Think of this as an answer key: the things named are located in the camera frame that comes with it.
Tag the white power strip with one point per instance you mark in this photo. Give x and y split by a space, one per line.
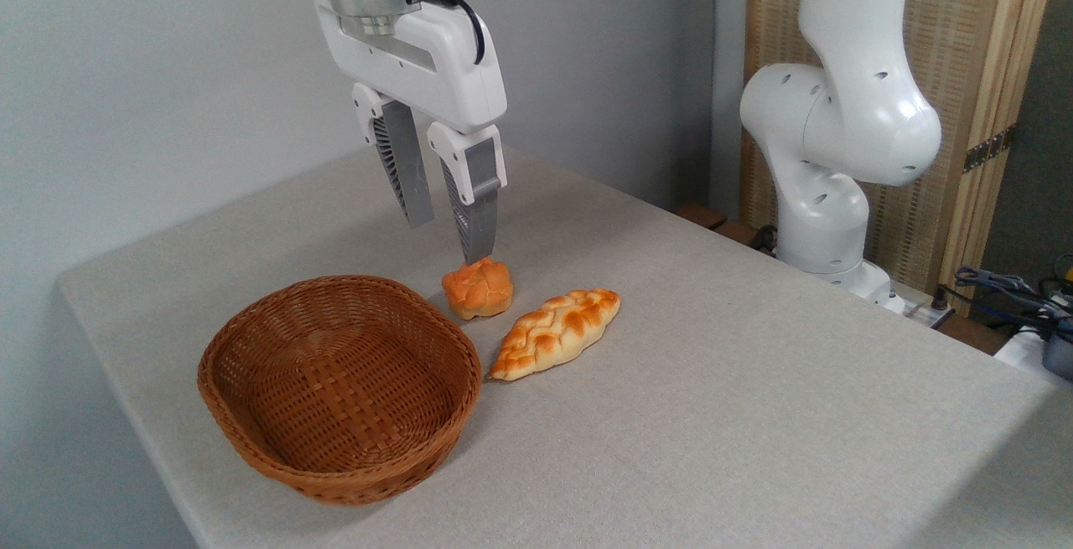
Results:
922 314

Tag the round orange bread roll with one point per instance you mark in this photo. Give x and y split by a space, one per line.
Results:
478 289

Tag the brown wicker basket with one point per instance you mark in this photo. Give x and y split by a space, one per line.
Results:
335 415

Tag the braided long bread loaf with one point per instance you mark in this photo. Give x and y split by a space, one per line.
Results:
555 333

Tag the grey tablecloth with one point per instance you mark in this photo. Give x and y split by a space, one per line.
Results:
712 415

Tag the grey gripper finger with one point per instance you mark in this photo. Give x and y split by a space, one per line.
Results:
409 172
478 197

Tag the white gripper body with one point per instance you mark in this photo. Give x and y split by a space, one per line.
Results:
436 71

